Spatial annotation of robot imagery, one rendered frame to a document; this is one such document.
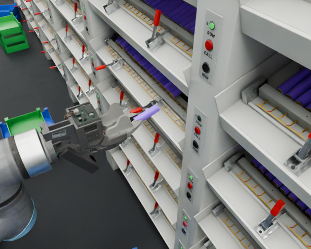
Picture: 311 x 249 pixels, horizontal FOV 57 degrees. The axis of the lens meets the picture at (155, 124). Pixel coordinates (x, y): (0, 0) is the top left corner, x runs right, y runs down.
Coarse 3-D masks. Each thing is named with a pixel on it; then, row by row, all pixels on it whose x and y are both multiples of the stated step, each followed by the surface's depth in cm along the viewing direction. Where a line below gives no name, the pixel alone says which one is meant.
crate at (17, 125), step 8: (32, 112) 173; (40, 112) 174; (8, 120) 166; (16, 120) 172; (24, 120) 175; (32, 120) 176; (40, 120) 177; (8, 128) 165; (16, 128) 171; (24, 128) 172; (32, 128) 173
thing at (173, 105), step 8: (112, 48) 108; (120, 56) 102; (128, 56) 99; (128, 64) 98; (136, 64) 95; (128, 72) 96; (136, 72) 94; (144, 72) 91; (136, 80) 93; (144, 80) 90; (152, 80) 88; (144, 88) 89; (152, 88) 87; (160, 88) 85; (160, 96) 83; (168, 96) 82; (168, 104) 80; (176, 104) 79; (176, 112) 78; (184, 112) 77; (176, 120) 78; (184, 120) 75
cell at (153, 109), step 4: (152, 108) 67; (156, 108) 67; (144, 112) 67; (148, 112) 67; (152, 112) 67; (156, 112) 68; (136, 116) 67; (140, 116) 66; (144, 116) 66; (148, 116) 67; (136, 120) 66; (144, 120) 67
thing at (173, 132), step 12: (108, 36) 110; (120, 36) 112; (96, 48) 111; (108, 48) 110; (120, 48) 107; (108, 60) 105; (120, 72) 99; (132, 84) 93; (132, 96) 94; (144, 96) 89; (180, 96) 84; (156, 120) 81; (168, 120) 80; (168, 132) 78; (180, 132) 76; (180, 144) 70
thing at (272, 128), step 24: (264, 72) 52; (288, 72) 54; (216, 96) 49; (240, 96) 53; (264, 96) 51; (288, 96) 48; (240, 120) 51; (264, 120) 49; (288, 120) 48; (240, 144) 53; (264, 144) 47; (288, 144) 46; (288, 168) 43
